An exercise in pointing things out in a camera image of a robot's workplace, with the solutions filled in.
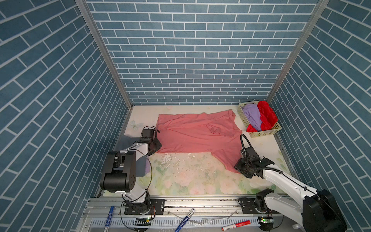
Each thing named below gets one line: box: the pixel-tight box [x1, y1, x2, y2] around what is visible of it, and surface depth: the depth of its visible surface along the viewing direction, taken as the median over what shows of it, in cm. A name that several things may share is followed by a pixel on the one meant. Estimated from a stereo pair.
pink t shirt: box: [156, 109, 243, 174], surface depth 105 cm
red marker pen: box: [221, 219, 252, 232], surface depth 69 cm
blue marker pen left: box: [103, 205, 115, 232], surface depth 71 cm
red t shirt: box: [246, 100, 279, 133], surface depth 107 cm
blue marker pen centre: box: [174, 208, 196, 232], surface depth 70 cm
